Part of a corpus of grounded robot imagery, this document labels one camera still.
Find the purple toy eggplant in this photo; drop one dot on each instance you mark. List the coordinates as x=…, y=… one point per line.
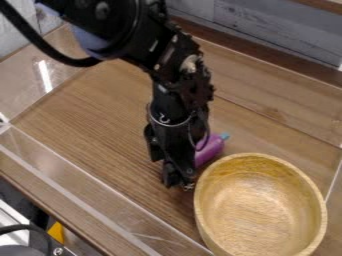
x=208, y=149

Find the clear acrylic wall panel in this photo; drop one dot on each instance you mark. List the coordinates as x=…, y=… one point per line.
x=111, y=222

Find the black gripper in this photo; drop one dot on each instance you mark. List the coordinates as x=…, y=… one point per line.
x=171, y=142

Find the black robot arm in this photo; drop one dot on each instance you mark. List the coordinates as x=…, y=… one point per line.
x=133, y=30

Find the light wooden bowl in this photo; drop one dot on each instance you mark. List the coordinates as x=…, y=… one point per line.
x=258, y=208

